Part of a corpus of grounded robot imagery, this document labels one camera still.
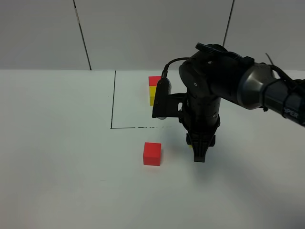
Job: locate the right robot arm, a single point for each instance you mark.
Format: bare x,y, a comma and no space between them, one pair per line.
214,73

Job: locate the template red cube block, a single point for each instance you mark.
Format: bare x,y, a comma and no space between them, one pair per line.
153,80

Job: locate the template yellow cube block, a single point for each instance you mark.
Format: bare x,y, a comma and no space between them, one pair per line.
152,92

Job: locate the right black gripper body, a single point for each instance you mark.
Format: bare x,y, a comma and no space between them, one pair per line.
200,119

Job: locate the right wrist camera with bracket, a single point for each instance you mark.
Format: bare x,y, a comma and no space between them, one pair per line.
166,104

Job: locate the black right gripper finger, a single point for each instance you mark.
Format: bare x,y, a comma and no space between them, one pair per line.
200,143

